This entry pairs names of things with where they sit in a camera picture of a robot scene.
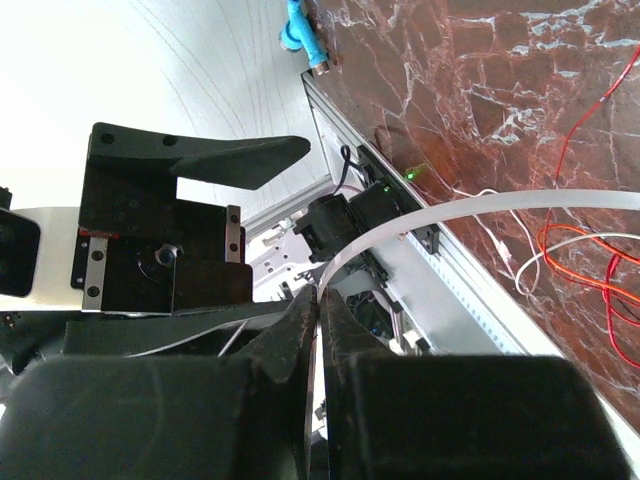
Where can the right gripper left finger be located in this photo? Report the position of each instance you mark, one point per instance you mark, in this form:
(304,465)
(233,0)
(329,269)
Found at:
(241,416)

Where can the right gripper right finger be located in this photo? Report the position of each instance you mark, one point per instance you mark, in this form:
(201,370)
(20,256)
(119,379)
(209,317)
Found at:
(457,416)

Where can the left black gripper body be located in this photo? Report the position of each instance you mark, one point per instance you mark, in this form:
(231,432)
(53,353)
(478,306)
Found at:
(146,252)

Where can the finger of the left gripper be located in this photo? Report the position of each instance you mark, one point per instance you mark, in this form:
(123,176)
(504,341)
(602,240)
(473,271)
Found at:
(133,337)
(137,155)

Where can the long white zip tie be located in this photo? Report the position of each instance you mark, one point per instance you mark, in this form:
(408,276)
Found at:
(529,199)

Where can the blue plastic fitting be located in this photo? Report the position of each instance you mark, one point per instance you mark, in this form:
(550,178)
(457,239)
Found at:
(297,34)

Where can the aluminium front rail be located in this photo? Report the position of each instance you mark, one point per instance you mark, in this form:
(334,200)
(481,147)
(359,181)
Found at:
(448,297)

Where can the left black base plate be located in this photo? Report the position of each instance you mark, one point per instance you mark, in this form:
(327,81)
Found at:
(384,197)

